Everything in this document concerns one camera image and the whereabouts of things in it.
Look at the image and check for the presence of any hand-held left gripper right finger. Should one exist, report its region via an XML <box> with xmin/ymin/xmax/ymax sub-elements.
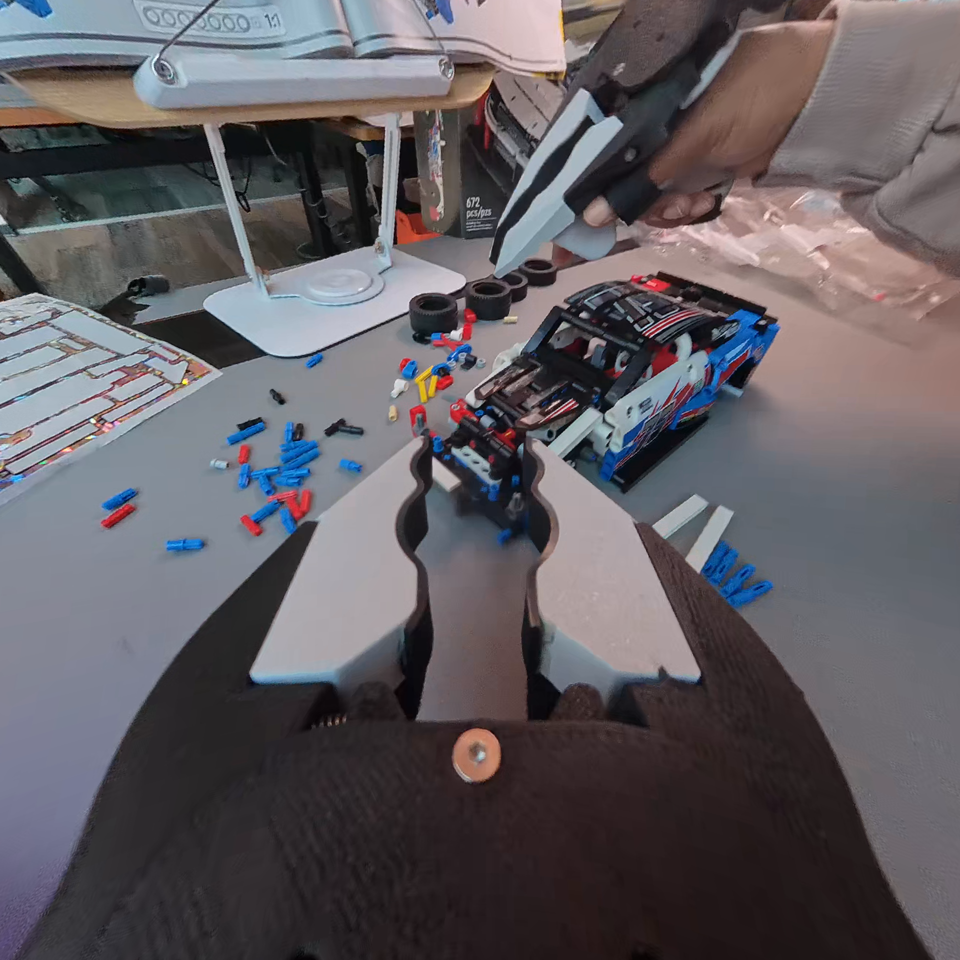
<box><xmin>521</xmin><ymin>437</ymin><xmax>704</xmax><ymax>717</ymax></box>

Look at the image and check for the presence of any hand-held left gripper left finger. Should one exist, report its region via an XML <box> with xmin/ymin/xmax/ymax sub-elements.
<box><xmin>249</xmin><ymin>435</ymin><xmax>436</xmax><ymax>714</ymax></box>

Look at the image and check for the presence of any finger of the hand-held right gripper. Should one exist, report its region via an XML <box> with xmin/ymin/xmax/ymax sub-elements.
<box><xmin>499</xmin><ymin>118</ymin><xmax>625</xmax><ymax>271</ymax></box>
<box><xmin>489</xmin><ymin>88</ymin><xmax>603</xmax><ymax>265</ymax></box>

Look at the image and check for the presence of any white toy beam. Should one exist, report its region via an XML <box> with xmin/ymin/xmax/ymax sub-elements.
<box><xmin>686</xmin><ymin>505</ymin><xmax>736</xmax><ymax>575</ymax></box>
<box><xmin>652</xmin><ymin>495</ymin><xmax>710</xmax><ymax>540</ymax></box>

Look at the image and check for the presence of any grey desk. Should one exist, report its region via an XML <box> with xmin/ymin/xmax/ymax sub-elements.
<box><xmin>0</xmin><ymin>232</ymin><xmax>960</xmax><ymax>960</ymax></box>

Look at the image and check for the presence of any person's right hand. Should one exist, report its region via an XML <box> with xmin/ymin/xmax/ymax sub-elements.
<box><xmin>583</xmin><ymin>18</ymin><xmax>837</xmax><ymax>228</ymax></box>

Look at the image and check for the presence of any black toy set box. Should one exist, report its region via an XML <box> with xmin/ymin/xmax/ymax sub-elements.
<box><xmin>412</xmin><ymin>75</ymin><xmax>571</xmax><ymax>241</ymax></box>

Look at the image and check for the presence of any scattered small toy pins group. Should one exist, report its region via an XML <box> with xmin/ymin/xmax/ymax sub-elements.
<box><xmin>101</xmin><ymin>313</ymin><xmax>520</xmax><ymax>558</ymax></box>

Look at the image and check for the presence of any blue white toy brick car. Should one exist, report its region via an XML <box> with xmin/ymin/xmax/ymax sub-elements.
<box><xmin>429</xmin><ymin>271</ymin><xmax>781</xmax><ymax>547</ymax></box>

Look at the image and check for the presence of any clear plastic bag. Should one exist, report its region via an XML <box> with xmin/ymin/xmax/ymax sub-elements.
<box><xmin>622</xmin><ymin>180</ymin><xmax>960</xmax><ymax>346</ymax></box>

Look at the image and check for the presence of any white book stand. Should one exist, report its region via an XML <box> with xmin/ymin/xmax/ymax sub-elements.
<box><xmin>0</xmin><ymin>52</ymin><xmax>500</xmax><ymax>360</ymax></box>

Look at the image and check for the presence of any open instruction booklet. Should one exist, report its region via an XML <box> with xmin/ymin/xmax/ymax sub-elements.
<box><xmin>0</xmin><ymin>0</ymin><xmax>567</xmax><ymax>80</ymax></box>

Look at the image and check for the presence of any used sticker sheet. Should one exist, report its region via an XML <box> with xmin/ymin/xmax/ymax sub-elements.
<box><xmin>0</xmin><ymin>294</ymin><xmax>222</xmax><ymax>489</ymax></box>

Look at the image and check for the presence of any small black cylindrical object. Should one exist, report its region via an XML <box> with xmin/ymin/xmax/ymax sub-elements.
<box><xmin>97</xmin><ymin>276</ymin><xmax>170</xmax><ymax>316</ymax></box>

